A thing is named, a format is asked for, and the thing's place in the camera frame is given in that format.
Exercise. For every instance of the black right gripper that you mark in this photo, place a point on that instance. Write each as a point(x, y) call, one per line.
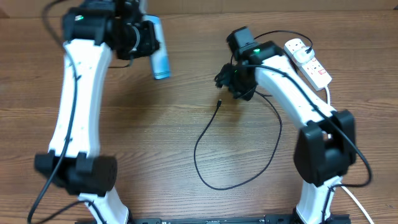
point(226, 79)

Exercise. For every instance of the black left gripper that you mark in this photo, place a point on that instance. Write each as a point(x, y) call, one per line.
point(152, 45)

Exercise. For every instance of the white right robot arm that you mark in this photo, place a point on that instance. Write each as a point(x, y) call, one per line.
point(326, 145)

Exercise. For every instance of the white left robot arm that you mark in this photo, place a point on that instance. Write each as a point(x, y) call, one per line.
point(93, 33)

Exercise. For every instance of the white charger plug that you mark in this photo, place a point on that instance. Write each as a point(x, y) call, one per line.
point(303, 55)

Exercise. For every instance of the white power strip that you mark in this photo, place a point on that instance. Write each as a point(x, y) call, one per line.
point(315, 73)

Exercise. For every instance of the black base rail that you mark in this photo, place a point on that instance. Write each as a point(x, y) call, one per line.
point(211, 220)

